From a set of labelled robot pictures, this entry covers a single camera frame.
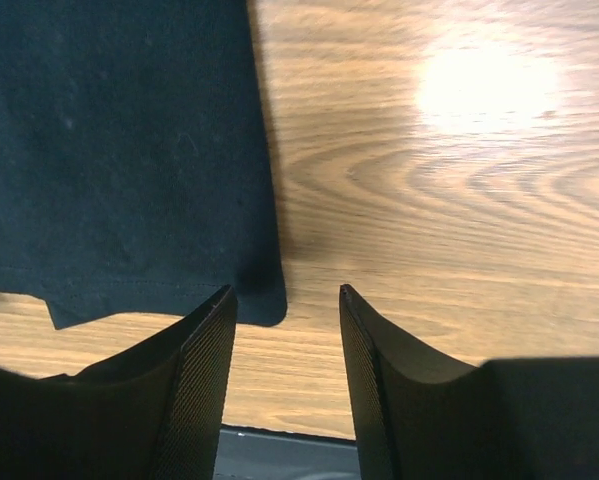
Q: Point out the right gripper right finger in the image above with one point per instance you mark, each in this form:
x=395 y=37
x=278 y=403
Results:
x=419 y=413

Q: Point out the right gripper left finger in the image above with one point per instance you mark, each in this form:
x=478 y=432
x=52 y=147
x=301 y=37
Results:
x=153 y=411

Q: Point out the black t shirt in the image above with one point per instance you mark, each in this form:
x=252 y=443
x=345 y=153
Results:
x=134 y=166

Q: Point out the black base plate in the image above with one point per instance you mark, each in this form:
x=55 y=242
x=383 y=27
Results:
x=259 y=454

